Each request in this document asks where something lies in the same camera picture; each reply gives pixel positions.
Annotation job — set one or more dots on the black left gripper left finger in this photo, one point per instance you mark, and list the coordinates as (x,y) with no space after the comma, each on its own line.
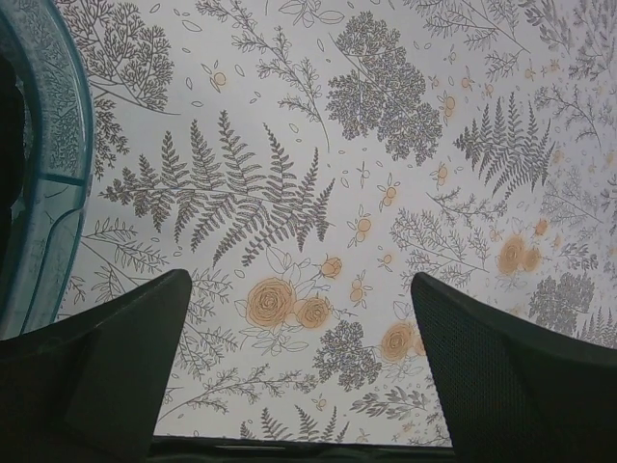
(89,388)

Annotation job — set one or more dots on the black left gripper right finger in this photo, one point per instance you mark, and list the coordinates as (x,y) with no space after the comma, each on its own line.
(512,391)

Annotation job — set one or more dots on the teal translucent laundry basket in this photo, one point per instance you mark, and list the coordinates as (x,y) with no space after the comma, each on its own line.
(49,213)

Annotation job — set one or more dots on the floral patterned table mat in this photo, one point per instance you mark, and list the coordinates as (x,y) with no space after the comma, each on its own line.
(303,160)

